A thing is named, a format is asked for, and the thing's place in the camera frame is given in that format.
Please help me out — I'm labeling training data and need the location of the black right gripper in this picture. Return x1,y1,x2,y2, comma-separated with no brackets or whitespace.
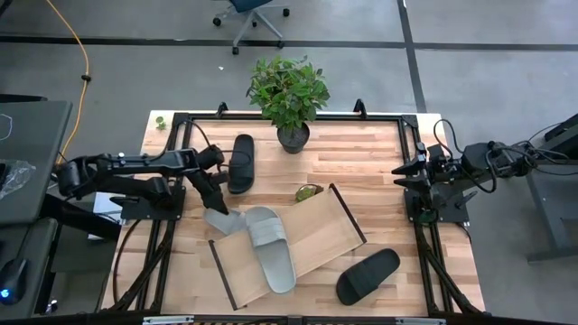
391,153,457,200

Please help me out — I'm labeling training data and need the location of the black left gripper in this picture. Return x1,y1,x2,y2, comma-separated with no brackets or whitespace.
183,165,230,216

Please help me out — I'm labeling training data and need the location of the grey slide sandal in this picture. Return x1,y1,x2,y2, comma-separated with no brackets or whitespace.
243,206,298,295
202,207,247,237

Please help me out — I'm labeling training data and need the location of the black slide sandal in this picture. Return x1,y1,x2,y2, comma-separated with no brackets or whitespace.
227,133,256,196
335,247,402,307

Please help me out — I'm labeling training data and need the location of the small potted succulent plant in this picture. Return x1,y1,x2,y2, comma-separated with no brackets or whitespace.
294,182,325,204

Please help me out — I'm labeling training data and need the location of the leafy tree in black pot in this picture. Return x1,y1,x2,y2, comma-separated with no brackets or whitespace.
246,54,331,155

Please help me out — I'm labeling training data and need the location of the grey side table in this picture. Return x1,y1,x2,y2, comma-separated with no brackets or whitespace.
526,153,578,263

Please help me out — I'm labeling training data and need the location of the black flat device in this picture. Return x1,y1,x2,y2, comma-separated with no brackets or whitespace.
541,112,578,159

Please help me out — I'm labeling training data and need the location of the office chair with castors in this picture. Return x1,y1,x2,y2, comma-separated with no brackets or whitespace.
211,0,291,56

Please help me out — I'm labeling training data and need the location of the grey desk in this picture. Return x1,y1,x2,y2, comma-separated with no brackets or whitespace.
0,218,60,321
0,99,73,227

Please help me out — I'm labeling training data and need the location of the clear plastic bag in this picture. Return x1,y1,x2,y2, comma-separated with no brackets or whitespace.
0,158,37,202

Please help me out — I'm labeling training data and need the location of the black computer mouse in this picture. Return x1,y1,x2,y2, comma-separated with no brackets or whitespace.
0,256,28,306

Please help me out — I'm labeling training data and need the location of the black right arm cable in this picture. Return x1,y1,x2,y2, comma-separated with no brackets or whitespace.
432,117,578,181

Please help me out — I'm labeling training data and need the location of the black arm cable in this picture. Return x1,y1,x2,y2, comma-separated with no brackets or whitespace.
187,119,252,169
432,117,578,181

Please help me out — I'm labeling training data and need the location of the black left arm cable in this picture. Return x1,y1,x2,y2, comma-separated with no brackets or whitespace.
187,119,252,169

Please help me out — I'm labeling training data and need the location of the black metal table frame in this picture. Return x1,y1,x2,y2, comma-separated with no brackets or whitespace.
101,98,487,325

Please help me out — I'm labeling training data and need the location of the silver bracket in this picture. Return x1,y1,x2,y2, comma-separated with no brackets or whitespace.
142,315,195,325
395,317,446,325

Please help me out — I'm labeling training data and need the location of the yellow cable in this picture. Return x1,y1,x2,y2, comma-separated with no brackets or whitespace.
43,0,91,175

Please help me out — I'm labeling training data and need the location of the white cable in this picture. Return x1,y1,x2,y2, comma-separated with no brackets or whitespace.
0,112,14,142

